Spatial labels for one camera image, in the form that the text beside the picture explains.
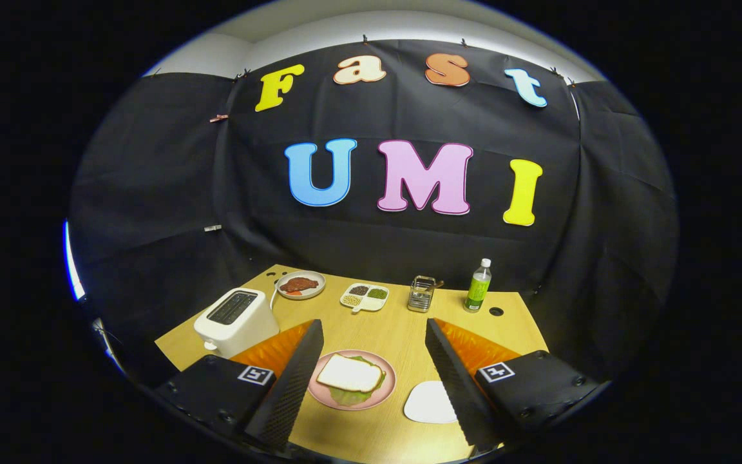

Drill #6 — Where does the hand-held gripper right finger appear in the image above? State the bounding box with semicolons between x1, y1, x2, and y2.
424;317;604;455

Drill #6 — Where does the black backdrop cloth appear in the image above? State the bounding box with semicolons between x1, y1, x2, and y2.
68;39;680;387

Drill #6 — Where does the white round plate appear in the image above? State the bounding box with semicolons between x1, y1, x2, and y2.
276;271;327;301

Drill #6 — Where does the white square plate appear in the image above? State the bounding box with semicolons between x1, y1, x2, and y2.
403;380;459;424

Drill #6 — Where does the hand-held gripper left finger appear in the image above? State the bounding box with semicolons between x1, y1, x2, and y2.
155;318;325;452

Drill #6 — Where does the white toaster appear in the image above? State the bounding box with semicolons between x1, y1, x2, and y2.
193;287;280;360

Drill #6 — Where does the green label drink bottle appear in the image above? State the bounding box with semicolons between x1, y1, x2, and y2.
464;258;493;313

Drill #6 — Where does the plain bread slice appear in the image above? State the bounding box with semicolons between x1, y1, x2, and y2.
316;354;383;393

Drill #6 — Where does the pink round plate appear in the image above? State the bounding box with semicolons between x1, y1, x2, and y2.
307;349;397;411

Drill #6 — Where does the wire mesh utensil holder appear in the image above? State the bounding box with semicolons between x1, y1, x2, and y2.
408;275;437;313

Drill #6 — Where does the green lettuce leaf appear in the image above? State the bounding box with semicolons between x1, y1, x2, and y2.
327;354;387;407

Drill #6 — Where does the white divided bean dish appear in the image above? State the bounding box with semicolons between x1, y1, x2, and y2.
339;282;390;314

